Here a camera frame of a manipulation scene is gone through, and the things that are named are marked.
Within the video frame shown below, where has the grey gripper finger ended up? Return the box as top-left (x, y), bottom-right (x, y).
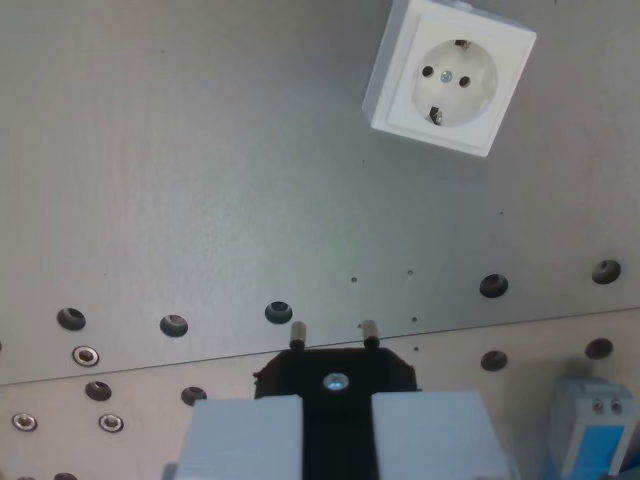
top-left (163, 394), bottom-right (305, 480)
top-left (370, 390), bottom-right (518, 480)

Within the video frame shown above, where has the blue grey terminal block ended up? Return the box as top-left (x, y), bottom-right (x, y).
top-left (538, 375), bottom-right (636, 480)

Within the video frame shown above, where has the black power plug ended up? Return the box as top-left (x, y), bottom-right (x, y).
top-left (252, 319), bottom-right (422, 480)

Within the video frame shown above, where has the white wall socket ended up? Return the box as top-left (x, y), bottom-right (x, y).
top-left (361, 0), bottom-right (539, 159)

